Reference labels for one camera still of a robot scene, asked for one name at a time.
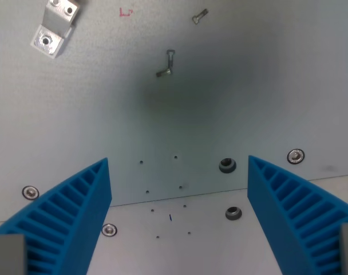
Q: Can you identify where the silver metal angle bracket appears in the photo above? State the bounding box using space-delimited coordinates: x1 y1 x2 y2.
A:
30 0 85 59

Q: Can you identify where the dark metal threaded bushing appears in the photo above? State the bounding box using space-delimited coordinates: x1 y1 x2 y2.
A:
225 206 243 221
218 157 238 174

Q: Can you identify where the silver countersunk plate screw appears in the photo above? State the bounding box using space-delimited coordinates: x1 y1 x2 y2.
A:
287 148 306 165
101 223 118 237
22 185 40 200

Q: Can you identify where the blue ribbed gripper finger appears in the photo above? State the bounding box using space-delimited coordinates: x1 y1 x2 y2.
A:
247 155 348 275
0 157 113 275

